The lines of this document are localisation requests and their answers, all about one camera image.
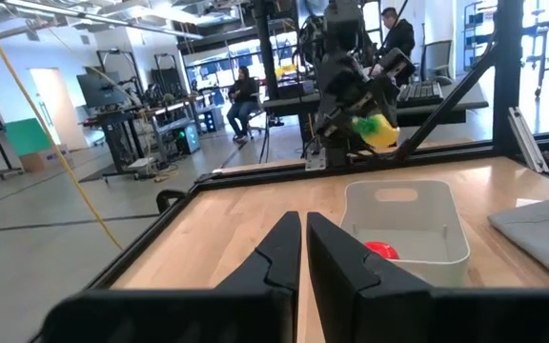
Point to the black corner loop bracket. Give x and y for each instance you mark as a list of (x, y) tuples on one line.
[(169, 192)]

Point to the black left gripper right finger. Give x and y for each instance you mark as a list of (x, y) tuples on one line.
[(374, 305)]

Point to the cardboard box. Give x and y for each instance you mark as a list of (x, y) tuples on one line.
[(43, 159)]

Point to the grey folded cloth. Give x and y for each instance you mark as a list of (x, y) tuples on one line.
[(541, 233)]

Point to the grey office chair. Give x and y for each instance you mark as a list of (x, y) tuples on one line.
[(439, 57)]

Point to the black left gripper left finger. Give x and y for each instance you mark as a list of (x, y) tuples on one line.
[(255, 305)]

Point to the black room pillar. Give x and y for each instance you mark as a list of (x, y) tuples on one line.
[(266, 47)]

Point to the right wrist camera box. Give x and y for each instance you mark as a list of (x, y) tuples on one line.
[(398, 62)]

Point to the standing person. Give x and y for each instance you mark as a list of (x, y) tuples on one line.
[(400, 38)]

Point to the black room monitor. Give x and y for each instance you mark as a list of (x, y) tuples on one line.
[(100, 89)]

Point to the seated person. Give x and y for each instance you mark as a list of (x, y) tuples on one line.
[(243, 90)]

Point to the dark grey desk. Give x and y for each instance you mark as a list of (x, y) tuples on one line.
[(293, 102)]

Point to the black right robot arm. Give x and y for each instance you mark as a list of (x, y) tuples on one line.
[(343, 24)]

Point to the cluttered workbench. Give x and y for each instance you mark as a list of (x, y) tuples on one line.
[(112, 138)]

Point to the white plastic tupperware container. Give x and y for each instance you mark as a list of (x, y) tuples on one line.
[(446, 224)]

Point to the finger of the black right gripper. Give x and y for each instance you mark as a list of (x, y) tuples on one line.
[(388, 102), (334, 126)]

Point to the red toy produce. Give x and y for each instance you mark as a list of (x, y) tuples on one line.
[(381, 250)]

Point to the silver aluminium bracket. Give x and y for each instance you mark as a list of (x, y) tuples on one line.
[(527, 140)]

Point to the lit computer case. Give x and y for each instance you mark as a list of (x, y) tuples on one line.
[(188, 138)]

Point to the yellow toy pineapple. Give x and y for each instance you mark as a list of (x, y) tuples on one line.
[(383, 135)]

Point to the green board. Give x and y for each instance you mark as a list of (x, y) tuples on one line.
[(26, 137)]

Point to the black keyboard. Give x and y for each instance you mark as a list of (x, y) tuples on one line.
[(420, 93)]

